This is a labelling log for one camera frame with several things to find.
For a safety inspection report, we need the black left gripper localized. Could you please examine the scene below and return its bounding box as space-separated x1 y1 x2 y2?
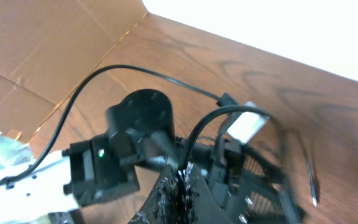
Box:
189 139 303 223

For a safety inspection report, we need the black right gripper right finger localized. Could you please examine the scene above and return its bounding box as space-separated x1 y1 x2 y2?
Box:
181 162 232 224

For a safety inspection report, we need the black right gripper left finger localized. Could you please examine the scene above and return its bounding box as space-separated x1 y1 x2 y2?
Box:
128 166 181 224

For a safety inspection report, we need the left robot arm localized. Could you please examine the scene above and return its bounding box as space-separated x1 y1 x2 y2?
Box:
0 89 305 223

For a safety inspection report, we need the cardboard box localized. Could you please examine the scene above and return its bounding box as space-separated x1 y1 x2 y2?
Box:
0 0 147 141

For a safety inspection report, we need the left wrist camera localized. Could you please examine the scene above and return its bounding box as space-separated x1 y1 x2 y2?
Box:
227 112 269 144

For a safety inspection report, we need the left camera cable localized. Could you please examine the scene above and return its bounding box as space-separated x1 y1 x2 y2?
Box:
0 64 239 191

